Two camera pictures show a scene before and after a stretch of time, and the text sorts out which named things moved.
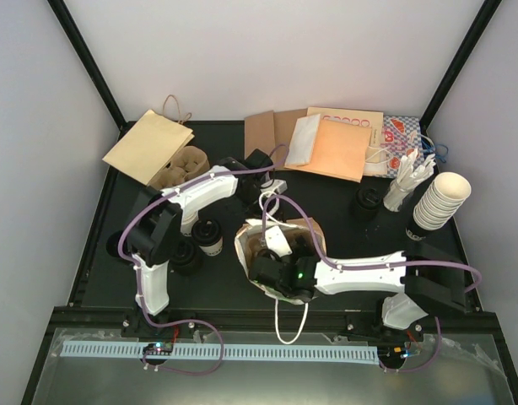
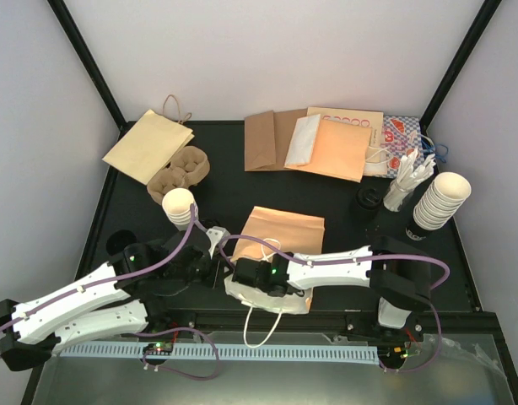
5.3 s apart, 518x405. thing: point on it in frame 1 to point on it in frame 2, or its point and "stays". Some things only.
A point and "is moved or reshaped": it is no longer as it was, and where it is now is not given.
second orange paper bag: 340,150 stays
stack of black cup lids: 367,203 stays
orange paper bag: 304,235 is moved or reshaped
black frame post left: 60,8 stays
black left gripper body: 250,200 to 208,279
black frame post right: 469,42 stays
